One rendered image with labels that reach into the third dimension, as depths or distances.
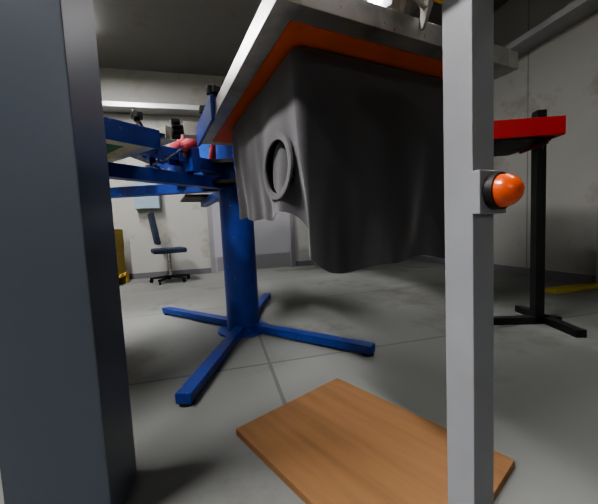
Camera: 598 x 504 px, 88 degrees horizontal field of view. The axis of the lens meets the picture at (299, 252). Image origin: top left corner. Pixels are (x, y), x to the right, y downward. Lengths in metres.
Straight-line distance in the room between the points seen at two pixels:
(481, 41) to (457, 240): 0.23
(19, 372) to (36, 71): 0.56
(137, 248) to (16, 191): 4.33
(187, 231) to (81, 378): 4.26
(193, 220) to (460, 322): 4.66
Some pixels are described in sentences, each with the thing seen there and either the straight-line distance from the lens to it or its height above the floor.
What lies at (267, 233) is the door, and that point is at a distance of 4.92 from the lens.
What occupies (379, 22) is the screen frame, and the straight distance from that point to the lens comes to 0.67.
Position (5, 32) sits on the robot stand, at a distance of 0.85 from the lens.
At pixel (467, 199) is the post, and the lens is 0.42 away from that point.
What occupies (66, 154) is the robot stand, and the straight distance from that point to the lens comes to 0.75.
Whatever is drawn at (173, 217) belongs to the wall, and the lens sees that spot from 4.97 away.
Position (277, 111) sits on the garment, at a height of 0.87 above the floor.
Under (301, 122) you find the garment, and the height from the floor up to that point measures 0.81.
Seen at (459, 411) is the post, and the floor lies 0.37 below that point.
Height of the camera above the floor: 0.62
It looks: 4 degrees down
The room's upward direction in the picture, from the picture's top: 3 degrees counter-clockwise
